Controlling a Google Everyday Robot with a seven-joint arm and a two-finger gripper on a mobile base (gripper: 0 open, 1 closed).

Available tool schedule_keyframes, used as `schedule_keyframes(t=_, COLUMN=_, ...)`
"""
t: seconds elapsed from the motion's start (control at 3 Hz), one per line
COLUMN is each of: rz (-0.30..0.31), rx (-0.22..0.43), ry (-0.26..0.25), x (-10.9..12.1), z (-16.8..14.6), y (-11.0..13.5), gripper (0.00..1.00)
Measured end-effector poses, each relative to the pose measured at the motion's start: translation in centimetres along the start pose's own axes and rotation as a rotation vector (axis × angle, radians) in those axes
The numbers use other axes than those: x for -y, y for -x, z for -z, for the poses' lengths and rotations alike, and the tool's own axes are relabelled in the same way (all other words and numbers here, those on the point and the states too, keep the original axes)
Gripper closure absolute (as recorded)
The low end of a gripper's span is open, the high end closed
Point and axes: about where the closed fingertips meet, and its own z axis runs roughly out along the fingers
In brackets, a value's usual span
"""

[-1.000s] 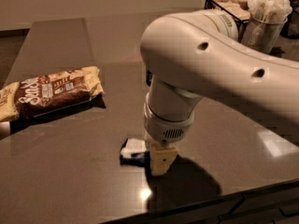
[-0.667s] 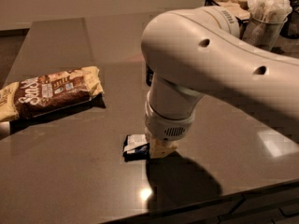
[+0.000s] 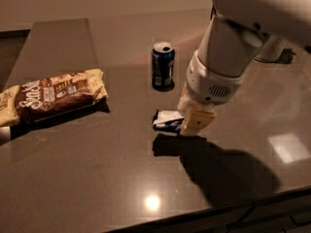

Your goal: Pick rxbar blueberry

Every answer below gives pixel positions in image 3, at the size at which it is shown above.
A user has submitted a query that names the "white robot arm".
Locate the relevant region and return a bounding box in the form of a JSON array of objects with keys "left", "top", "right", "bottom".
[{"left": 177, "top": 0, "right": 311, "bottom": 136}]

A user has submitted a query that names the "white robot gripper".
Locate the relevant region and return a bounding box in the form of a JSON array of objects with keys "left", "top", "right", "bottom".
[{"left": 177, "top": 50, "right": 244, "bottom": 136}]

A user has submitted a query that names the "brown yellow chip bag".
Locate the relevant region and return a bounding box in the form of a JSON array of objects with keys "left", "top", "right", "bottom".
[{"left": 0, "top": 69, "right": 108, "bottom": 127}]

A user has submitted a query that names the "blue soda can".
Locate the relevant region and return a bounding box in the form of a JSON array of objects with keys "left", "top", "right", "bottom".
[{"left": 152, "top": 42, "right": 175, "bottom": 91}]

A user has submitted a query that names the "blue white rxbar wrapper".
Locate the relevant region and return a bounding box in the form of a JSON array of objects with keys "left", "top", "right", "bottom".
[{"left": 153, "top": 110, "right": 184, "bottom": 134}]

